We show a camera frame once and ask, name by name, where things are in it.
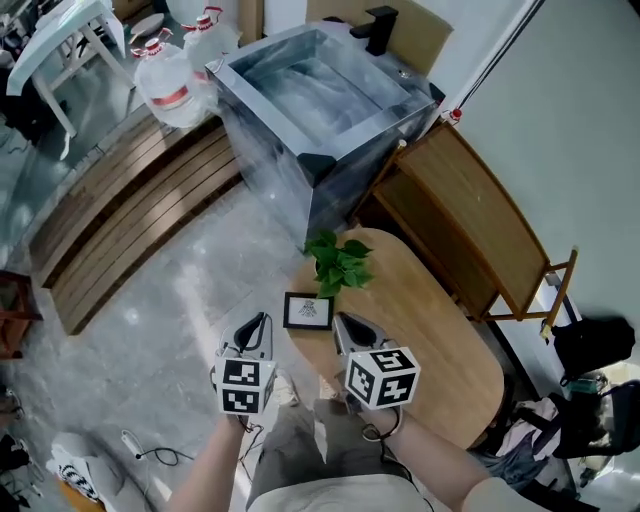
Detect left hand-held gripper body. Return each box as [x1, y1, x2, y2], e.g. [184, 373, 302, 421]
[212, 324, 278, 415]

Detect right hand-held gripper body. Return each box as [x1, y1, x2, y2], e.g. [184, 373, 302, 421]
[335, 338, 421, 411]

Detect black framed picture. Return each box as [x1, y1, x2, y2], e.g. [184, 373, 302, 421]
[282, 291, 336, 332]

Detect person's right forearm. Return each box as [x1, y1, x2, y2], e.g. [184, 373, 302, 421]
[383, 408, 495, 512]

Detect person's left forearm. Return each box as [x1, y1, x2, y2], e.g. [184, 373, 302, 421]
[166, 413, 252, 512]

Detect oval wooden table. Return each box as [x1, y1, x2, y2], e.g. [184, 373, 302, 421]
[287, 227, 506, 451]

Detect person's left shoe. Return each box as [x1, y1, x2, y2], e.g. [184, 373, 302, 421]
[273, 368, 302, 408]

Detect person's shoe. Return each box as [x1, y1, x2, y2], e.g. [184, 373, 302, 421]
[273, 368, 302, 408]
[318, 376, 347, 402]

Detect person's right shoe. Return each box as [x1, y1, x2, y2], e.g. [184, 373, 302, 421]
[318, 376, 347, 402]

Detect green potted plant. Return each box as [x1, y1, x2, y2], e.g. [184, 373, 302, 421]
[303, 229, 377, 300]

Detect person's grey trousers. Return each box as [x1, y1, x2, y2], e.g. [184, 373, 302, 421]
[251, 396, 417, 497]

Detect person's light shirt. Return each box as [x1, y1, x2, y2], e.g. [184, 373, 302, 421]
[246, 473, 592, 512]

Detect white power strip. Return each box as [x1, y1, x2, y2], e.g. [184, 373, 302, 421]
[120, 429, 147, 460]

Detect pile of clothes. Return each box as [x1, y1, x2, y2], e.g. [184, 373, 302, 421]
[468, 396, 567, 492]

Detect wooden slat platform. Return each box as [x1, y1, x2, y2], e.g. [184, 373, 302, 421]
[28, 112, 247, 337]

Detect white striped bag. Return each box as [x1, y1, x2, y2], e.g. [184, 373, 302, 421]
[45, 431, 127, 507]

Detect black backpack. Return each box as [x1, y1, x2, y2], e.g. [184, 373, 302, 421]
[541, 313, 637, 387]

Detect black chair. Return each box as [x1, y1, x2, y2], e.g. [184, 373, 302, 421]
[514, 378, 640, 462]

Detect red wooden stool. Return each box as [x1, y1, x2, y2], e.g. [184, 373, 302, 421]
[0, 269, 45, 362]

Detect grey marble sink cabinet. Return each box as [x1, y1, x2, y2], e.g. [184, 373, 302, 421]
[204, 27, 447, 252]

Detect clear water jug red band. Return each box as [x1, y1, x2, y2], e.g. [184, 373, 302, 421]
[130, 28, 219, 129]

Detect black faucet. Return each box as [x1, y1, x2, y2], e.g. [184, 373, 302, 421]
[349, 5, 400, 57]

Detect narrow cardboard sheet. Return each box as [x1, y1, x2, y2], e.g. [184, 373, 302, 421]
[238, 0, 267, 44]

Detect round wooden board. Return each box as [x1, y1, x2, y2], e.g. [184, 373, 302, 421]
[128, 12, 167, 37]

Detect white table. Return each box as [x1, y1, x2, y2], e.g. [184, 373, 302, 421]
[5, 0, 127, 162]

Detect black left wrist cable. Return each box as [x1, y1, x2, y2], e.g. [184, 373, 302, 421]
[234, 413, 266, 469]

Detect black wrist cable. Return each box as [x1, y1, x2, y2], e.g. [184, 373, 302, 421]
[360, 407, 416, 481]
[234, 413, 266, 469]

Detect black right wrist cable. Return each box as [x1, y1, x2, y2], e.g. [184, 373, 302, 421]
[360, 407, 416, 481]

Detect black power cable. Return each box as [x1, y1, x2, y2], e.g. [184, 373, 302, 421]
[136, 446, 197, 467]

